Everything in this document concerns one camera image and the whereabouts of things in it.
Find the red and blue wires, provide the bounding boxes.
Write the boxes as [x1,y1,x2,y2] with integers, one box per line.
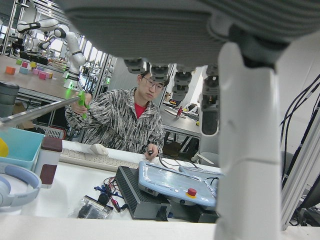
[94,176,129,213]

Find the white grey left robot hand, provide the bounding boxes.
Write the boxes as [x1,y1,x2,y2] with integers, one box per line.
[53,0,320,240]

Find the black pendant cable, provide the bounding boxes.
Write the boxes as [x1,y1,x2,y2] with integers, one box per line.
[147,149,201,174]

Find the white slotted plastic crate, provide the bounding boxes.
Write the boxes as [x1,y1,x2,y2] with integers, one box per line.
[44,126,65,139]

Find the dark grey cylinder container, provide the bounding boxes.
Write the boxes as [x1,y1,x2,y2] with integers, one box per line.
[0,81,20,118]

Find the white computer keyboard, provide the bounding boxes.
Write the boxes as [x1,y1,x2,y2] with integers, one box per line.
[59,147,140,172]

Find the light blue headphones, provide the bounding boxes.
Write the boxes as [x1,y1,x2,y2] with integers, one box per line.
[0,161,42,208]

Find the yellow plastic object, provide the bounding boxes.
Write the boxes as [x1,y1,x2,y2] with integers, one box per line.
[0,138,10,158]

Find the teal plastic bin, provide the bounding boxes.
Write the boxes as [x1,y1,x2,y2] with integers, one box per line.
[0,127,46,172]

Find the person in zebra-pattern jacket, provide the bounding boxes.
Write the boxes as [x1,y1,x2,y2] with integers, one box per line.
[64,69,168,158]

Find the clear bag with black parts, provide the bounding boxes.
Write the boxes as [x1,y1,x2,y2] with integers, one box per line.
[68,195,115,220]

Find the light blue teach pendant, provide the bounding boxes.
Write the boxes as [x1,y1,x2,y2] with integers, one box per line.
[138,160,225,208]

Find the black ribbed power supply box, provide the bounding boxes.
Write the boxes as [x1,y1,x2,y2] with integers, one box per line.
[114,165,176,221]

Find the black hanging cable bundle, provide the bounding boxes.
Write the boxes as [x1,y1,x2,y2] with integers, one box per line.
[279,74,320,188]

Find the white computer mouse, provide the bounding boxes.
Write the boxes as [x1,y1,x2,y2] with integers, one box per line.
[89,143,110,156]

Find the white maroon carton box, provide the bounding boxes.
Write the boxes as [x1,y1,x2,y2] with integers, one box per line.
[34,136,63,189]

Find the aluminium frame post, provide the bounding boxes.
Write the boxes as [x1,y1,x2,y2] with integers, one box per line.
[281,122,320,231]

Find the silver grabber stick green handle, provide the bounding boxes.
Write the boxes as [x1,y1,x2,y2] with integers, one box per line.
[0,90,91,129]

